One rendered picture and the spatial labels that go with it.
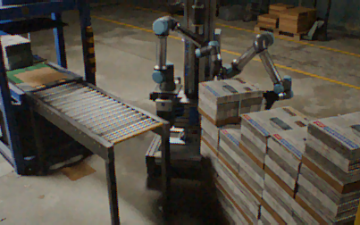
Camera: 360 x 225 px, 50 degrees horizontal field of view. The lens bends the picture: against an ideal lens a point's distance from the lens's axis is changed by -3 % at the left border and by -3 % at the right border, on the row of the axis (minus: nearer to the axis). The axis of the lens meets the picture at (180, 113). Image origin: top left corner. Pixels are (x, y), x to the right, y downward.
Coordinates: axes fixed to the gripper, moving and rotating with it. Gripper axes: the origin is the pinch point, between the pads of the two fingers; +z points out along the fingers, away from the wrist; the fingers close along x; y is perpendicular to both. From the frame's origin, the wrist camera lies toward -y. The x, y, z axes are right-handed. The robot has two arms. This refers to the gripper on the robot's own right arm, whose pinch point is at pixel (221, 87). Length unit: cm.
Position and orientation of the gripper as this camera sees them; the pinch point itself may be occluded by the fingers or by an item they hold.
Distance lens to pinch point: 306.8
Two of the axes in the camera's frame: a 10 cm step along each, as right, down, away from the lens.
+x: 9.3, -1.6, 3.4
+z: 1.9, 9.8, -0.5
